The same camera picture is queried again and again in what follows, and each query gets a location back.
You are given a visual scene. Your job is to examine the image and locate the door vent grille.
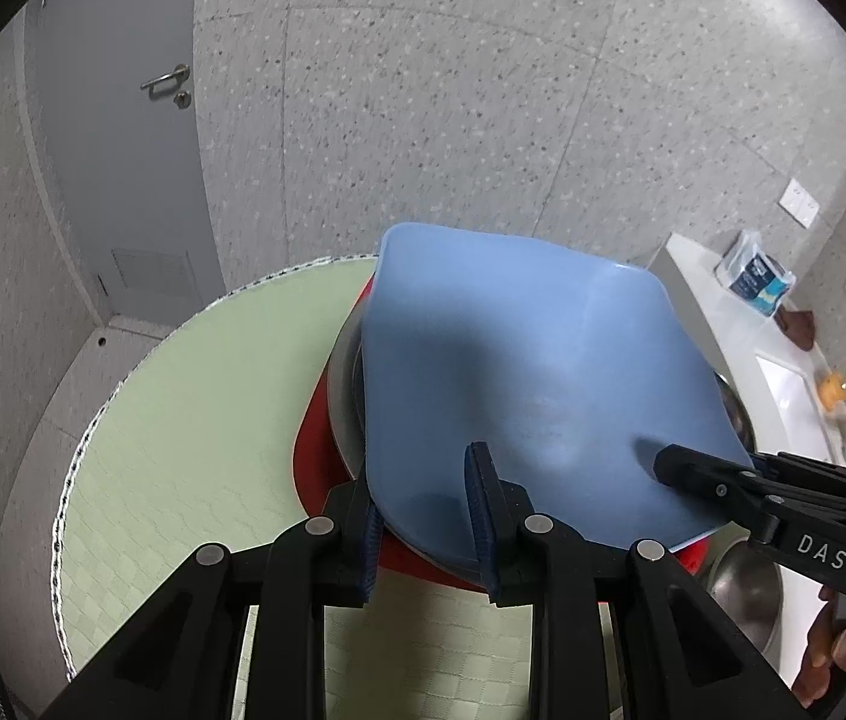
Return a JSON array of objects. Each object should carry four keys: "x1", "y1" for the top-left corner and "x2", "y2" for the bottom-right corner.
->
[{"x1": 111, "y1": 247, "x2": 196, "y2": 309}]

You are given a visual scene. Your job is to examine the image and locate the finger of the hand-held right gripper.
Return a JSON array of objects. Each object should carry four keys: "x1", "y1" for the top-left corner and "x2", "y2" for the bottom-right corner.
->
[
  {"x1": 753, "y1": 451, "x2": 846, "y2": 500},
  {"x1": 652, "y1": 445, "x2": 773, "y2": 541}
]

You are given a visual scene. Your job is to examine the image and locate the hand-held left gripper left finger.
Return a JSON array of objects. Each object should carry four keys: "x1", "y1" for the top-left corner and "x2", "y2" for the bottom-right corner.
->
[{"x1": 40, "y1": 475, "x2": 385, "y2": 720}]

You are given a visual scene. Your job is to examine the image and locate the blue square plate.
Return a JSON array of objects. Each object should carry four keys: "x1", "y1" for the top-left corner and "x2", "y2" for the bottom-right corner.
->
[{"x1": 358, "y1": 221, "x2": 756, "y2": 565}]

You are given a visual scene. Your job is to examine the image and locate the small stainless steel bowl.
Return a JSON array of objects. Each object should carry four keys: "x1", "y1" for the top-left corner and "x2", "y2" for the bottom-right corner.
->
[{"x1": 703, "y1": 528, "x2": 785, "y2": 665}]

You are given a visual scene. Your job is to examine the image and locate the large stainless steel plate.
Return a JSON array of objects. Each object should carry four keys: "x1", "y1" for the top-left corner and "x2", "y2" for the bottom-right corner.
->
[{"x1": 326, "y1": 291, "x2": 758, "y2": 482}]

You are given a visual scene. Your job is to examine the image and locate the white sink basin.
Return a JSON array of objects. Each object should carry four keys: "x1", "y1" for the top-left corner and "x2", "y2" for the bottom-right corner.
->
[{"x1": 756, "y1": 354, "x2": 844, "y2": 460}]

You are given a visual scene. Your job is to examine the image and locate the white washbasin counter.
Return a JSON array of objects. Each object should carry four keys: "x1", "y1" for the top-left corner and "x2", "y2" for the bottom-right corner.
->
[{"x1": 646, "y1": 231, "x2": 846, "y2": 692}]

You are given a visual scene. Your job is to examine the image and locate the metal door handle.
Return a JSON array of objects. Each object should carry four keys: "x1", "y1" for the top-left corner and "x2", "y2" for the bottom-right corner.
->
[{"x1": 140, "y1": 64, "x2": 191, "y2": 101}]

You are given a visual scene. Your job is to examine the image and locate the red plate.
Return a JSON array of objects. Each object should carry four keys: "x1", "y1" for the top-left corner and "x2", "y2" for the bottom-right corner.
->
[{"x1": 291, "y1": 270, "x2": 715, "y2": 595}]

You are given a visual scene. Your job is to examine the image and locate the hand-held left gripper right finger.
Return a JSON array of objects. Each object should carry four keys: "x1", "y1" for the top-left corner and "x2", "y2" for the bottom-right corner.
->
[{"x1": 464, "y1": 442, "x2": 815, "y2": 720}]

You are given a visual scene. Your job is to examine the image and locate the brown cloth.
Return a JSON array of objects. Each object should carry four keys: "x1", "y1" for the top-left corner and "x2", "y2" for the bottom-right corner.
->
[{"x1": 775, "y1": 307, "x2": 818, "y2": 350}]

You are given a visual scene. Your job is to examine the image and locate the green round table mat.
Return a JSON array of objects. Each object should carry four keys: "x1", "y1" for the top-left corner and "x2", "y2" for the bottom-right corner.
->
[{"x1": 52, "y1": 254, "x2": 623, "y2": 720}]

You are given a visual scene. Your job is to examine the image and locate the orange drink bottle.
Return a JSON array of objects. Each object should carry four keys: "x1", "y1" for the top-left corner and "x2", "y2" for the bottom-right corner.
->
[{"x1": 817, "y1": 362, "x2": 846, "y2": 413}]

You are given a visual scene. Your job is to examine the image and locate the blue tissue pack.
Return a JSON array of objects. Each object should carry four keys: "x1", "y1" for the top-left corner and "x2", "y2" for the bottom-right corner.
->
[{"x1": 715, "y1": 230, "x2": 798, "y2": 317}]

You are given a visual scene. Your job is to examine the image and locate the white wall switch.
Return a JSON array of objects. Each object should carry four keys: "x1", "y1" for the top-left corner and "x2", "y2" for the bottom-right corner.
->
[{"x1": 778, "y1": 178, "x2": 821, "y2": 227}]

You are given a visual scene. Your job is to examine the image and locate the grey door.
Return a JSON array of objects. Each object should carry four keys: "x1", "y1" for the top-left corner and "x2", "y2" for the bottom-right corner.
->
[{"x1": 21, "y1": 0, "x2": 226, "y2": 317}]

